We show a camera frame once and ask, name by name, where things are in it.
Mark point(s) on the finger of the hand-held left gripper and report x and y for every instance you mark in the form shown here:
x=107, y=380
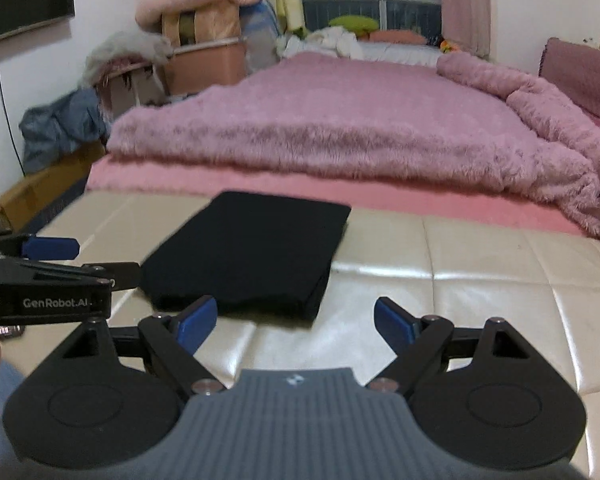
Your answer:
x=125, y=276
x=50, y=249

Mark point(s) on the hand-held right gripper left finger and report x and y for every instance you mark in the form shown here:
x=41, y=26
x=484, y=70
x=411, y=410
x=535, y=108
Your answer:
x=197, y=324

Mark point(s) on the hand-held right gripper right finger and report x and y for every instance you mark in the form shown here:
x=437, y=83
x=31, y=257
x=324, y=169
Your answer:
x=392, y=324

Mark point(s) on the black pants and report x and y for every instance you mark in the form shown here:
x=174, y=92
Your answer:
x=250, y=250

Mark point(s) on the cardboard box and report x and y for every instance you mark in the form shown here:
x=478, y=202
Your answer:
x=40, y=185

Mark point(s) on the cream padded bench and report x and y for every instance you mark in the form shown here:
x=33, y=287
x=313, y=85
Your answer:
x=480, y=285

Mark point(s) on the blue-grey clothes pile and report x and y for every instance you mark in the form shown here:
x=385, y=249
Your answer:
x=55, y=125

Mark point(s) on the pink mattress sheet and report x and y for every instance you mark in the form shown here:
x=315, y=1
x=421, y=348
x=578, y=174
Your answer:
x=290, y=187

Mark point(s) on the grey fluffy cloth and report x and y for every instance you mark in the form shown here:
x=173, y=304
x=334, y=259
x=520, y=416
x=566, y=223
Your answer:
x=125, y=50

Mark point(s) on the pink fluffy blanket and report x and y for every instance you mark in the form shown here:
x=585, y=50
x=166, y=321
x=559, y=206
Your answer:
x=330, y=120

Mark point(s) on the brown striped box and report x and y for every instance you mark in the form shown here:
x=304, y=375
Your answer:
x=205, y=22

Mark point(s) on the blue striped bag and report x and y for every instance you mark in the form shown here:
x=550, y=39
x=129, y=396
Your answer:
x=260, y=30

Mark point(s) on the orange plush toy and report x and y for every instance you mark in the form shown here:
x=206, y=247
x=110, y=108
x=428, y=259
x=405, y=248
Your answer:
x=449, y=46

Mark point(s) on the orange pillow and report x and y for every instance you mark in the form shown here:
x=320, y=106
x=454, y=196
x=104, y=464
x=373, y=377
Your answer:
x=395, y=36

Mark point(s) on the white bedding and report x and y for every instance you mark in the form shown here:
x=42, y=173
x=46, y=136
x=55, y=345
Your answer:
x=325, y=42

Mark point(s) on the green pillow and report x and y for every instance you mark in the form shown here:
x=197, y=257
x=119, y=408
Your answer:
x=354, y=23

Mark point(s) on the mauve headboard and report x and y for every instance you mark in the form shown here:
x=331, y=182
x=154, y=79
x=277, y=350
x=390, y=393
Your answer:
x=580, y=75

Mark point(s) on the pink curtain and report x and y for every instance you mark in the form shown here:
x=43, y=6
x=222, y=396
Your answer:
x=464, y=5

